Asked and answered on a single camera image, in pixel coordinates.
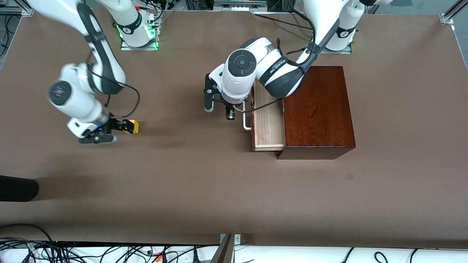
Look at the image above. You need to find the aluminium frame profile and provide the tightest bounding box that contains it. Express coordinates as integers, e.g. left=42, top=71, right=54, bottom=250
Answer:
left=0, top=0, right=34, bottom=17
left=440, top=0, right=468, bottom=25

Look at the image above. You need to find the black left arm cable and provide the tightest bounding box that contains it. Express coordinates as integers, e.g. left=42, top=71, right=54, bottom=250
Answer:
left=234, top=7, right=317, bottom=113

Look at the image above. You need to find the black looped cable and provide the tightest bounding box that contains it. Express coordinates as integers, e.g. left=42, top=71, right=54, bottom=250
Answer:
left=0, top=223, right=55, bottom=244

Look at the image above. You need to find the black cable on sheet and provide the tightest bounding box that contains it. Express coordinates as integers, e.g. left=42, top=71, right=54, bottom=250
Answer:
left=254, top=12, right=315, bottom=31

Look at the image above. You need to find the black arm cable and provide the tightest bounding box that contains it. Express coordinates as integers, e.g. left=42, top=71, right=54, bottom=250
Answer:
left=234, top=7, right=317, bottom=113
left=86, top=51, right=141, bottom=119

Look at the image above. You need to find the dark brown wooden cabinet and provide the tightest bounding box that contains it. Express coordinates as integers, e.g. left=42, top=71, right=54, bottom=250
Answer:
left=277, top=66, right=356, bottom=160

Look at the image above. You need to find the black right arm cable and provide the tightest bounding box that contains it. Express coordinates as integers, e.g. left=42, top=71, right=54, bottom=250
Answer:
left=86, top=51, right=141, bottom=119

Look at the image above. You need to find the aluminium right arm base plate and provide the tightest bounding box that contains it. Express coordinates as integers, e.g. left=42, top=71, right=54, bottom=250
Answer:
left=121, top=11, right=159, bottom=51

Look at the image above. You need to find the black foam cylinder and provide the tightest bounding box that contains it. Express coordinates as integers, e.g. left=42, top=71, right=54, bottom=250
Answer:
left=0, top=175, right=40, bottom=202

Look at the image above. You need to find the grey equipment rail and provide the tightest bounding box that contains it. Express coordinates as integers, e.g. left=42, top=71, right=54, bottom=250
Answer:
left=213, top=0, right=268, bottom=12

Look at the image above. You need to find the grey aluminium strut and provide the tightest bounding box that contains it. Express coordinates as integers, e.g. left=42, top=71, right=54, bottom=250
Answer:
left=210, top=234, right=241, bottom=263

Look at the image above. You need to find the yellow cube block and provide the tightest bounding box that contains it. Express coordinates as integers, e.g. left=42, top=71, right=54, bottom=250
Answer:
left=123, top=119, right=140, bottom=134

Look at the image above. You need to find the wooden drawer with white handle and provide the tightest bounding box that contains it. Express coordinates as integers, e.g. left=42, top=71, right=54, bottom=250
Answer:
left=243, top=82, right=286, bottom=152

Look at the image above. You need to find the aluminium left arm base plate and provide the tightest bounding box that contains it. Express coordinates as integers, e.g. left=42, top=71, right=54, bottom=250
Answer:
left=324, top=44, right=352, bottom=55

